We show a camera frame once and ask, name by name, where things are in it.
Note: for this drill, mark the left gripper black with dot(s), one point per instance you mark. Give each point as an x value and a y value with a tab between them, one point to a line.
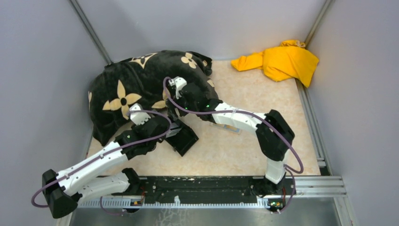
139	127

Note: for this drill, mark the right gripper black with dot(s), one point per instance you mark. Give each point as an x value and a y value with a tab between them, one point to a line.
183	113

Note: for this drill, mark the beige card holder wallet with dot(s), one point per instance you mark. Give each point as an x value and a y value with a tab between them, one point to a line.
221	126

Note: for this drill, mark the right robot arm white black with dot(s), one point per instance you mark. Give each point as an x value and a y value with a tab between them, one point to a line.
274	135

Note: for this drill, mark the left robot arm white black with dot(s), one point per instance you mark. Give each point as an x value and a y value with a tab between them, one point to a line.
66	189

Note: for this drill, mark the black card tray box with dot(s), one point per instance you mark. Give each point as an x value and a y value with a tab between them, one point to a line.
184	140

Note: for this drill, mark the black floral plush pillow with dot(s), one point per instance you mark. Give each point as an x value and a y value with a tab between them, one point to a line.
140	80

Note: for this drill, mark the yellow cloth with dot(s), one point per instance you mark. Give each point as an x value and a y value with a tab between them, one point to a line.
288	60

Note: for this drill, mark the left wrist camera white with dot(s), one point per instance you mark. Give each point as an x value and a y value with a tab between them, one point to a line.
137	114

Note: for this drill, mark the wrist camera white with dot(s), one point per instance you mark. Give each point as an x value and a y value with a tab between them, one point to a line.
137	114
177	84

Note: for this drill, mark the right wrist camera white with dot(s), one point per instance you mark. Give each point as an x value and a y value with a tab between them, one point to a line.
177	84

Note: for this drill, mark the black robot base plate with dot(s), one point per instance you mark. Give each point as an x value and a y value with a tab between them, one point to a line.
225	189

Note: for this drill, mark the white toothed cable strip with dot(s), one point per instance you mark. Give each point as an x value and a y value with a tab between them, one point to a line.
128	203

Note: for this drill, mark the aluminium front rail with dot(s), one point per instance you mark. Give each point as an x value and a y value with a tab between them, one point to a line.
319	187

